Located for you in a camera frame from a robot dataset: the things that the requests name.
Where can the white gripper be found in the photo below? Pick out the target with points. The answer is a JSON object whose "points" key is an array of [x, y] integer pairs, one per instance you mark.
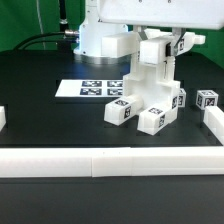
{"points": [[199, 14]]}

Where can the white fence right rail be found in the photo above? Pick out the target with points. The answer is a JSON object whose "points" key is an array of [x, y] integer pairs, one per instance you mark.
{"points": [[214, 120]]}

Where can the white tagged cube part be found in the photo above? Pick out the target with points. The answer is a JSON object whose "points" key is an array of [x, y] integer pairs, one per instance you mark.
{"points": [[182, 98]]}

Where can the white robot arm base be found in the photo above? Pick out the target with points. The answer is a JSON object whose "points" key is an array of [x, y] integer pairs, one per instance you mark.
{"points": [[91, 32]]}

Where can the white fence left rail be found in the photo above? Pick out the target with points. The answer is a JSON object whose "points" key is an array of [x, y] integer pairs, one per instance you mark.
{"points": [[2, 117]]}

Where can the white fence wall rail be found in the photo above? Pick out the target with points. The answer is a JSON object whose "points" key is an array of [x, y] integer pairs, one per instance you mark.
{"points": [[105, 162]]}

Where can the white base tag plate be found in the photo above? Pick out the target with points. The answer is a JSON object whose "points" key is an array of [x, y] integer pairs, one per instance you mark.
{"points": [[89, 88]]}

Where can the white chair seat panel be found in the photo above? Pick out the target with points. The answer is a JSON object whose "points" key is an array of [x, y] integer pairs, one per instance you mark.
{"points": [[154, 84]]}

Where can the small tagged cube right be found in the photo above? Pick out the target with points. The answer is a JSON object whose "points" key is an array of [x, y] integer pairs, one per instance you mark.
{"points": [[206, 98]]}

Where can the white chair back frame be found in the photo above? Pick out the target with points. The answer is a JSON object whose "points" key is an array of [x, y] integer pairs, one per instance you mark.
{"points": [[150, 51]]}

